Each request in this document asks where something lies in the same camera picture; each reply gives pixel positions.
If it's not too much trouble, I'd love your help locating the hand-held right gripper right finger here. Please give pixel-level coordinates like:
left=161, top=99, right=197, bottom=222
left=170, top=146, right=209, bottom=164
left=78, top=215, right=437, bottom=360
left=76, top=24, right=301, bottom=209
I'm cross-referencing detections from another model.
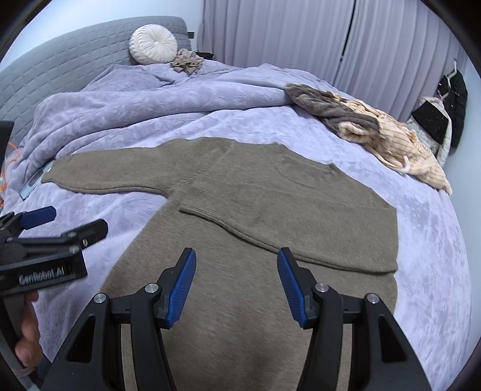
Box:
left=277, top=247, right=433, bottom=391

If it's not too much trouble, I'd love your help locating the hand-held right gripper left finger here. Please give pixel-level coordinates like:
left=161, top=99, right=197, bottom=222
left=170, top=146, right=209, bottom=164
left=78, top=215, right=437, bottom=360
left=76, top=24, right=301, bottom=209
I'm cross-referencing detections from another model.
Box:
left=41, top=247, right=197, bottom=391

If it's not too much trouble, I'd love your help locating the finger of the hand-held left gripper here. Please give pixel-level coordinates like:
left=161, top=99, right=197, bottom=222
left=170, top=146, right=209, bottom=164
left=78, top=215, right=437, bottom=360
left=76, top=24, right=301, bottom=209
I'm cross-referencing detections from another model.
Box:
left=15, top=220, right=109, bottom=257
left=0, top=208, right=57, bottom=242

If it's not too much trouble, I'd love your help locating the olive knit sweater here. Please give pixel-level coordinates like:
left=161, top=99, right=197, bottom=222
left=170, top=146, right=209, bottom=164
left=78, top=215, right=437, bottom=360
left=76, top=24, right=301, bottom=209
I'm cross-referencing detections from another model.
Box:
left=41, top=137, right=399, bottom=391

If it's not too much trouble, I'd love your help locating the person's left hand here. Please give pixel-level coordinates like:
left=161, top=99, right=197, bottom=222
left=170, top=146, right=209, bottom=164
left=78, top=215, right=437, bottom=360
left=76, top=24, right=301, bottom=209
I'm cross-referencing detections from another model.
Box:
left=14, top=290, right=43, bottom=370

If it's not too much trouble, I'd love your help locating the lavender embossed blanket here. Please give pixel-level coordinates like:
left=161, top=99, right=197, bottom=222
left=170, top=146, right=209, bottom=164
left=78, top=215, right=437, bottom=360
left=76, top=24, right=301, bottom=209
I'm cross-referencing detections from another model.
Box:
left=0, top=62, right=472, bottom=391

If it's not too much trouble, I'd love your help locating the grey quilted headboard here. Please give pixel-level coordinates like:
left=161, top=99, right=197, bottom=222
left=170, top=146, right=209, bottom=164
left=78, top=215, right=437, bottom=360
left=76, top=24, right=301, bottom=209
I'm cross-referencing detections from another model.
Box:
left=0, top=16, right=189, bottom=132

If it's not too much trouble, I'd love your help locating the cream striped plush garment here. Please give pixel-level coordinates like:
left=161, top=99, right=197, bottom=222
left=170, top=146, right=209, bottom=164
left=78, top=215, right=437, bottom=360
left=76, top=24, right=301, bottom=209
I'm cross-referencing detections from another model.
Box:
left=336, top=92, right=452, bottom=195

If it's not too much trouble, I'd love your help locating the grey-brown plush garment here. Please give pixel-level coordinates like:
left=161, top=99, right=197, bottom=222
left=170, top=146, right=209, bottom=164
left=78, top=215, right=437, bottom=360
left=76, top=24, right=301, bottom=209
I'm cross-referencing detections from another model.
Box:
left=285, top=83, right=384, bottom=140

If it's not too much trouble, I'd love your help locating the taupe crumpled cloth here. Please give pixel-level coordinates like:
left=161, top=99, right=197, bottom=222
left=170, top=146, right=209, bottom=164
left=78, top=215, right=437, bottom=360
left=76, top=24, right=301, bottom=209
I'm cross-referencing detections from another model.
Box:
left=170, top=49, right=205, bottom=76

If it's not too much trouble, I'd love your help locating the white round pleated pillow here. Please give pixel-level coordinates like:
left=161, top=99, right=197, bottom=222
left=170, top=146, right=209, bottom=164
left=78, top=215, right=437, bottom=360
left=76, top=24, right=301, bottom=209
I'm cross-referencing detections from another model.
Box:
left=129, top=23, right=178, bottom=65

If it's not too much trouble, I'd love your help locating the black speckled cloth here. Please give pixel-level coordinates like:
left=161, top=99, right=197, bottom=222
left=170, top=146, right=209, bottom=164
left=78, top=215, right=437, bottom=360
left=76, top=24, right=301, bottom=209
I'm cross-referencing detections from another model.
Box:
left=411, top=100, right=452, bottom=145

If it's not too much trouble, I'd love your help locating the black hanging jacket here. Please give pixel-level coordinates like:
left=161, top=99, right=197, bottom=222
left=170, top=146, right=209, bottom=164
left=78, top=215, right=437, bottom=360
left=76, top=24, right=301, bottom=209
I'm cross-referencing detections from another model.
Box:
left=437, top=73, right=468, bottom=149

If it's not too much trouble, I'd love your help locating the light grey curtain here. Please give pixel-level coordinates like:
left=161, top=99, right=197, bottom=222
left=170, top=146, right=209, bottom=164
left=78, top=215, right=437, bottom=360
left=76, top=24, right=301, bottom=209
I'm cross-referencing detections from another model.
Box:
left=201, top=0, right=461, bottom=113

